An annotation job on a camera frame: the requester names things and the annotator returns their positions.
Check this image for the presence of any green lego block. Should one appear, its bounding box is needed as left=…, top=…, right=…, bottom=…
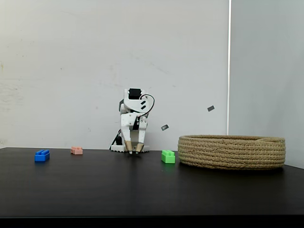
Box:
left=161, top=150, right=176, bottom=164

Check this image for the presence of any blue lego block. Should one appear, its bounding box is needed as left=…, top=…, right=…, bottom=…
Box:
left=34, top=149, right=50, bottom=163

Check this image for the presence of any black base cable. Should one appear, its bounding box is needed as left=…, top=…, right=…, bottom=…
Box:
left=110, top=129, right=123, bottom=151

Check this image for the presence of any red and black wire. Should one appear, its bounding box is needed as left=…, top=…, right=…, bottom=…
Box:
left=138, top=94, right=156, bottom=118

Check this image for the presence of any woven rope basket tray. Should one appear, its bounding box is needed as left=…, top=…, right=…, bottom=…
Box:
left=177, top=134, right=286, bottom=171

